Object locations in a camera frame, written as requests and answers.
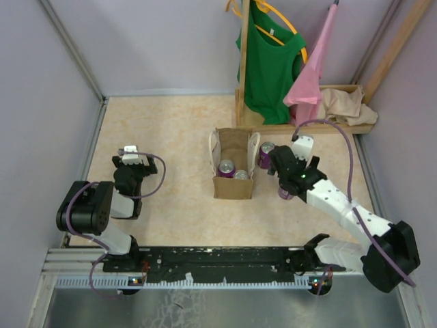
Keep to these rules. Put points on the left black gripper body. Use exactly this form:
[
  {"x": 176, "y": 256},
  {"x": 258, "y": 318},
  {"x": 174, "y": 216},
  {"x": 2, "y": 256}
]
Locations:
[{"x": 140, "y": 171}]

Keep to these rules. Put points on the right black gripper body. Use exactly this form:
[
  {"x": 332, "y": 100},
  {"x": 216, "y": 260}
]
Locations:
[{"x": 313, "y": 161}]

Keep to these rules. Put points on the purple soda can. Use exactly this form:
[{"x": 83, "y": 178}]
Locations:
[
  {"x": 263, "y": 154},
  {"x": 226, "y": 169},
  {"x": 283, "y": 194}
]

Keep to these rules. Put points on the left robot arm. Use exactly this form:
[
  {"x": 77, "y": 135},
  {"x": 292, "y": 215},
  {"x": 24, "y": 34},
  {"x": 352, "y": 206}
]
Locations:
[{"x": 89, "y": 207}]

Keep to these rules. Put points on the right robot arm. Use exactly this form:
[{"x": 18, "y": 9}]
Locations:
[{"x": 385, "y": 252}]

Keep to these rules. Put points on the burlap canvas bag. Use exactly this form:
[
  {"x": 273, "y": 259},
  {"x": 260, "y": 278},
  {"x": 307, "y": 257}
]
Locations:
[{"x": 240, "y": 146}]

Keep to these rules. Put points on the silver top can front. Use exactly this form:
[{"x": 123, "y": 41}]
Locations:
[{"x": 241, "y": 175}]

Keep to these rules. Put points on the wooden clothes rack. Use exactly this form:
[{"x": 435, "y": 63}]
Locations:
[{"x": 248, "y": 119}]

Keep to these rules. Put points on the pink t-shirt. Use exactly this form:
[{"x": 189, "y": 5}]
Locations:
[{"x": 304, "y": 97}]

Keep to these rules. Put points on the beige crumpled cloth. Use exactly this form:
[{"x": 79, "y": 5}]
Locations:
[{"x": 346, "y": 107}]

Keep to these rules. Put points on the leaning wooden beam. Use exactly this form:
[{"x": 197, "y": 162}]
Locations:
[{"x": 398, "y": 41}]

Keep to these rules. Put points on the green t-shirt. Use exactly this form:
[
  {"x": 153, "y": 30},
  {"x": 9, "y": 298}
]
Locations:
[{"x": 271, "y": 69}]

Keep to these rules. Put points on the yellow clothes hanger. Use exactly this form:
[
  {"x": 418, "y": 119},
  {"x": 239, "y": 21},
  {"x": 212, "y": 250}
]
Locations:
[{"x": 268, "y": 11}]

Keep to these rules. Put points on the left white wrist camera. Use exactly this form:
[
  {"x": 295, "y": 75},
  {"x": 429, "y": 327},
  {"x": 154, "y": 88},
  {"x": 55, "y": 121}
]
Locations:
[{"x": 130, "y": 155}]

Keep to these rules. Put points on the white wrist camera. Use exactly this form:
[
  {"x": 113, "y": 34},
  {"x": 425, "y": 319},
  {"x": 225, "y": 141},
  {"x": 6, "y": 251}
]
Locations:
[
  {"x": 130, "y": 155},
  {"x": 302, "y": 147}
]

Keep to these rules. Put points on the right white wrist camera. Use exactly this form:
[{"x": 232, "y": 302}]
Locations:
[{"x": 302, "y": 147}]

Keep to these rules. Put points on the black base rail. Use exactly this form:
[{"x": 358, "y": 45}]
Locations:
[{"x": 212, "y": 265}]

